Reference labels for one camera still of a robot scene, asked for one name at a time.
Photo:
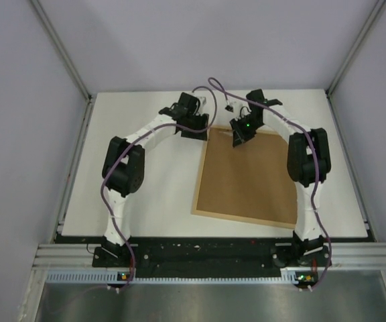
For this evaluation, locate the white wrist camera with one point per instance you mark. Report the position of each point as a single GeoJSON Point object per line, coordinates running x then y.
{"type": "Point", "coordinates": [237, 108]}
{"type": "Point", "coordinates": [202, 101]}

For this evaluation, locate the aluminium right corner post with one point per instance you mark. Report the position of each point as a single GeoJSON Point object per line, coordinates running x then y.
{"type": "Point", "coordinates": [365, 31]}

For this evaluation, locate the aluminium table rail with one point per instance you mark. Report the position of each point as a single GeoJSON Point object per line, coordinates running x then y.
{"type": "Point", "coordinates": [351, 170]}
{"type": "Point", "coordinates": [69, 177]}

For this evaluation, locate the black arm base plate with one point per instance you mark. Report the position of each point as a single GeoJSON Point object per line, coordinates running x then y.
{"type": "Point", "coordinates": [158, 255]}

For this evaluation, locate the white slotted cable duct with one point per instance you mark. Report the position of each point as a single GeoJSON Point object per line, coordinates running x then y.
{"type": "Point", "coordinates": [119, 276]}

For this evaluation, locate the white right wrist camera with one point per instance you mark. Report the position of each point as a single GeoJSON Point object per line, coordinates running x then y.
{"type": "Point", "coordinates": [237, 108]}

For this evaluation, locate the aluminium left corner post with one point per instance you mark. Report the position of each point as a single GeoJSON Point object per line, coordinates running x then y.
{"type": "Point", "coordinates": [60, 48]}

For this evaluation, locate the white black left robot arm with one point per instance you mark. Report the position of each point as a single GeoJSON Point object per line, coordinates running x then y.
{"type": "Point", "coordinates": [124, 166]}

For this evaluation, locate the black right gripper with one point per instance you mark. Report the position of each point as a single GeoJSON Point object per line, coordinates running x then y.
{"type": "Point", "coordinates": [238, 135]}

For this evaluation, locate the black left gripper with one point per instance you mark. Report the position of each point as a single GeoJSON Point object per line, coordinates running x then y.
{"type": "Point", "coordinates": [201, 119]}

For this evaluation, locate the wooden picture frame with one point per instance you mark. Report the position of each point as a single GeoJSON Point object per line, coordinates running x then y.
{"type": "Point", "coordinates": [248, 183]}

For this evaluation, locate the aluminium right table rail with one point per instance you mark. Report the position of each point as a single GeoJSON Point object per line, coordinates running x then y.
{"type": "Point", "coordinates": [351, 170]}

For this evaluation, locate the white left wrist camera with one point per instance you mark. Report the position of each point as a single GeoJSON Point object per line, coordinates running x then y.
{"type": "Point", "coordinates": [202, 101]}

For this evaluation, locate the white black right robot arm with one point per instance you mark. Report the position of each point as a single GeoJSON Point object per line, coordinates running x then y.
{"type": "Point", "coordinates": [308, 163]}

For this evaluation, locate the aluminium front rail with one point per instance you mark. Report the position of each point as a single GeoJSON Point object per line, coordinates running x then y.
{"type": "Point", "coordinates": [345, 256]}

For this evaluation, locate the aluminium left table rail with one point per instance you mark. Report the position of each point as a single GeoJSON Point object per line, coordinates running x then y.
{"type": "Point", "coordinates": [69, 177]}

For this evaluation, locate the aluminium corner post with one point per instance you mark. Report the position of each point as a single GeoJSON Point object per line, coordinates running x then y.
{"type": "Point", "coordinates": [60, 48]}
{"type": "Point", "coordinates": [365, 31]}

